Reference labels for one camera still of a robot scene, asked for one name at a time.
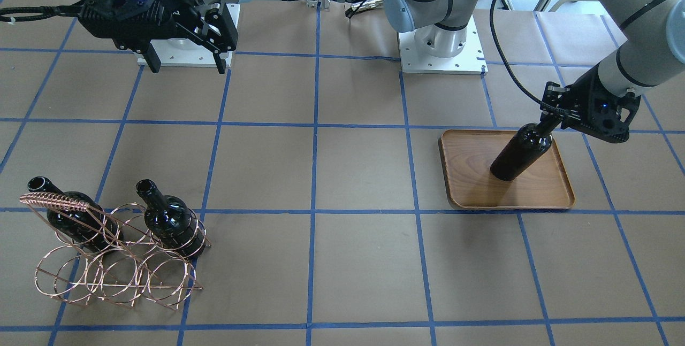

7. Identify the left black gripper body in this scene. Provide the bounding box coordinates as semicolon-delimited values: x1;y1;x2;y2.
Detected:
541;66;641;143

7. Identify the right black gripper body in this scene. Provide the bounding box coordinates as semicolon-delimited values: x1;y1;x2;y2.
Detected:
78;0;238;54

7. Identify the dark wine bottle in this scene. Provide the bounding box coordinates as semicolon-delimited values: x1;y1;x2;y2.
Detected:
27;176;118;252
490;115;562;182
135;179;206;259

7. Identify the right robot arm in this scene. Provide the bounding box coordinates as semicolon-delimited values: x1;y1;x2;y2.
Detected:
78;0;250;74

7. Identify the wooden tray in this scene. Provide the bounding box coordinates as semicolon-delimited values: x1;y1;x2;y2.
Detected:
438;129;576;210

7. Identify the black braided cable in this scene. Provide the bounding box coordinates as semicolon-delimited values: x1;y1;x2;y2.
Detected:
489;0;549;117
0;5;86;25

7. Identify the copper wire bottle basket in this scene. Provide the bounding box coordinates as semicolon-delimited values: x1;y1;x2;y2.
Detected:
19;191;203;310

